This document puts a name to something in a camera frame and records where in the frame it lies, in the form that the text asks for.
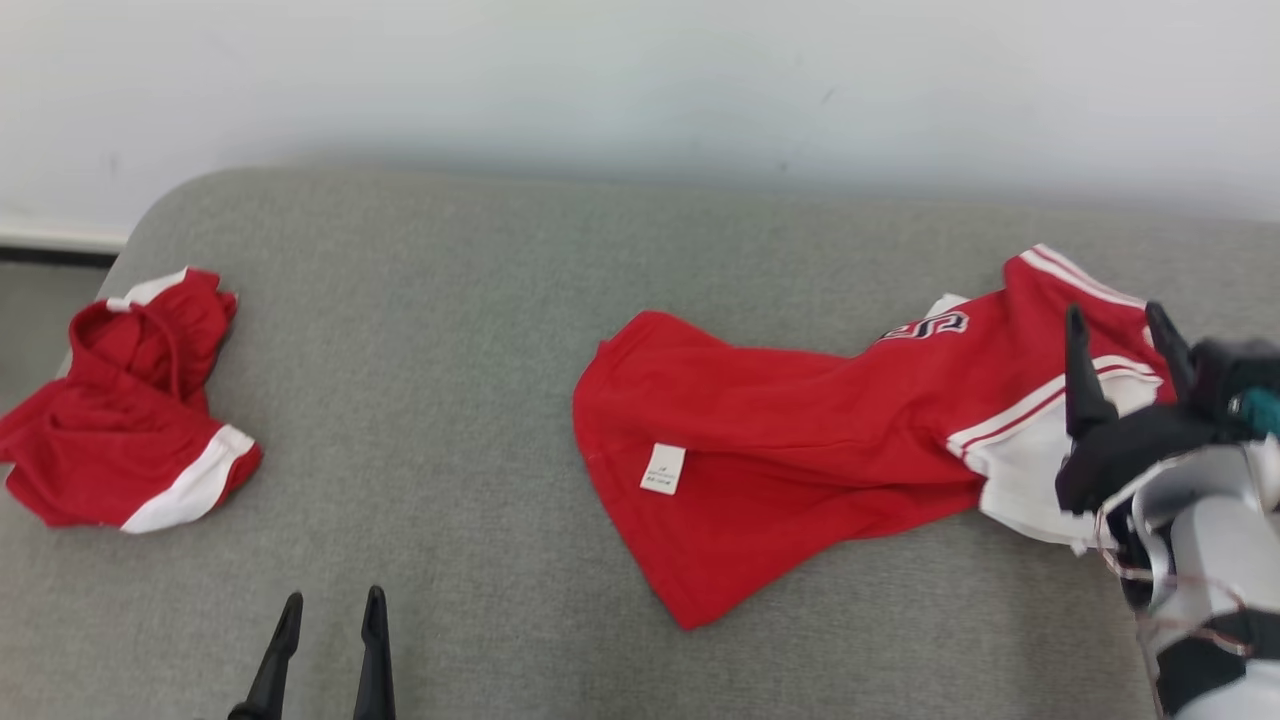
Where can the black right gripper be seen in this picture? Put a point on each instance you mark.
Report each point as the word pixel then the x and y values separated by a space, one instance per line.
pixel 1130 450

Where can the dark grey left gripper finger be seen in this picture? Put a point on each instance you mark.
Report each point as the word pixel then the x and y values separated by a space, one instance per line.
pixel 375 670
pixel 275 670

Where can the red shorts with white band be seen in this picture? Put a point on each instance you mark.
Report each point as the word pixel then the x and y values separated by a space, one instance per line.
pixel 110 450

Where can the red jersey with white stripes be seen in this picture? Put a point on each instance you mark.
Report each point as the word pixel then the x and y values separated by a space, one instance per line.
pixel 780 430

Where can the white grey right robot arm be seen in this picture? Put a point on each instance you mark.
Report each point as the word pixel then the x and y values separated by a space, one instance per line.
pixel 1210 540

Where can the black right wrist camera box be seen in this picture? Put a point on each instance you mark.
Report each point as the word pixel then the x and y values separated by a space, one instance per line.
pixel 1225 370

